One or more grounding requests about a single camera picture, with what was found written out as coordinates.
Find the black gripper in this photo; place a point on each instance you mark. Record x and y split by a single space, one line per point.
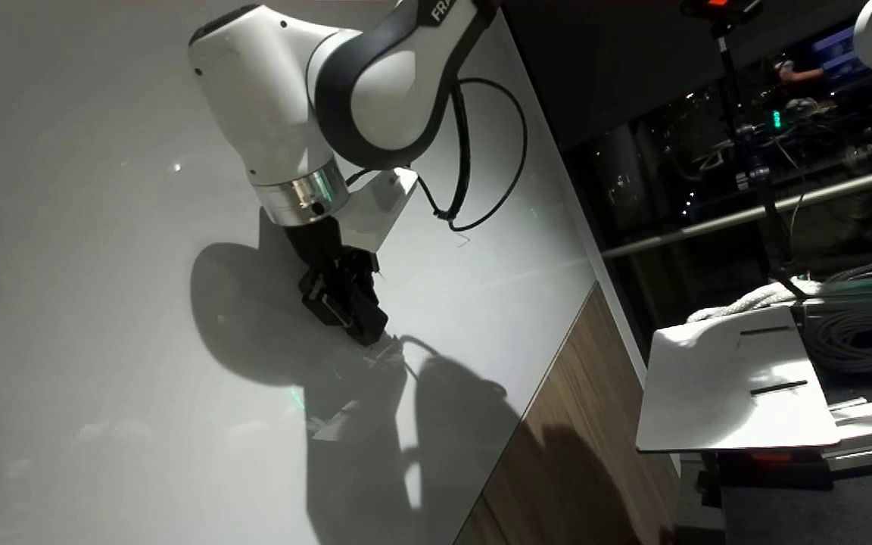
317 240

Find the black felt board eraser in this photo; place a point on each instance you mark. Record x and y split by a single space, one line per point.
363 324

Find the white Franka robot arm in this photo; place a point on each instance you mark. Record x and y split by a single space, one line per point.
272 91

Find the lit blue monitor screen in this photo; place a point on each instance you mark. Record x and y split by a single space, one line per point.
846 51

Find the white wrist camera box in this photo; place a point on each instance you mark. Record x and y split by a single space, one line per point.
378 207

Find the long silver metal rail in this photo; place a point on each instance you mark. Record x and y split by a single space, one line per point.
759 214

